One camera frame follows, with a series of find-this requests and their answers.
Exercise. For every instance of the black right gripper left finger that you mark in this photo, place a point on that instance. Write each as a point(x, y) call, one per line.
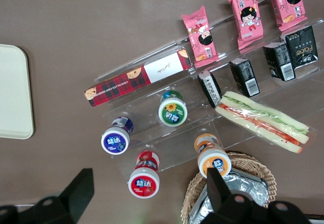
point(76, 198)

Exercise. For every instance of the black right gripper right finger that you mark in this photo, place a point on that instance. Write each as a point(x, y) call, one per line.
point(220, 198)

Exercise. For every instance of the triangle sandwich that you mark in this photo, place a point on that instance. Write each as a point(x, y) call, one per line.
point(263, 122)

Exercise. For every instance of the cream rectangular tray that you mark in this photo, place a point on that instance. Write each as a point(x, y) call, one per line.
point(14, 92)

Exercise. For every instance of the silver foil container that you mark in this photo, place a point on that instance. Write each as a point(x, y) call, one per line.
point(248, 186)
point(201, 206)

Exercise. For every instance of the orange gum bottle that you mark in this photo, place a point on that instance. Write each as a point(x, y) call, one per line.
point(211, 155)

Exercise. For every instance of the light woven wicker basket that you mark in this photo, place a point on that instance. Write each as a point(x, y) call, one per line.
point(255, 165)

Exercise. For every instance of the red gum bottle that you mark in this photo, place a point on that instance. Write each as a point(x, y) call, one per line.
point(143, 181)

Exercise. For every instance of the purple gum bottle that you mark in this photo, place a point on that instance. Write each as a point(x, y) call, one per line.
point(115, 140)

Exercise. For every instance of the clear acrylic stepped stand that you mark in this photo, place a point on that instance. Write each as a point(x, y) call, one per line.
point(177, 143)

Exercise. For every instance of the green gum bottle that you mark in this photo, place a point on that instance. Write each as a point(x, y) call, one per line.
point(172, 112)

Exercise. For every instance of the small black barcode carton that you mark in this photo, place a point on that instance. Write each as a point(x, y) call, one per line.
point(244, 77)
point(278, 60)
point(208, 88)

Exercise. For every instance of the red plaid cookie box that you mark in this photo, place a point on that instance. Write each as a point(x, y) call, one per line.
point(121, 87)

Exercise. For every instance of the pink cartoon snack pack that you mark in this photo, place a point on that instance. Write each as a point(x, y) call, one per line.
point(288, 3)
point(246, 16)
point(202, 36)

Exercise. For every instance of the black Face tissue pack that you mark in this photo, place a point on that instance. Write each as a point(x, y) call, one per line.
point(303, 46)

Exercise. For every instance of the brown table cover sheet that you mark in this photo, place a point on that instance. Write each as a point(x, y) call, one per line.
point(76, 18)

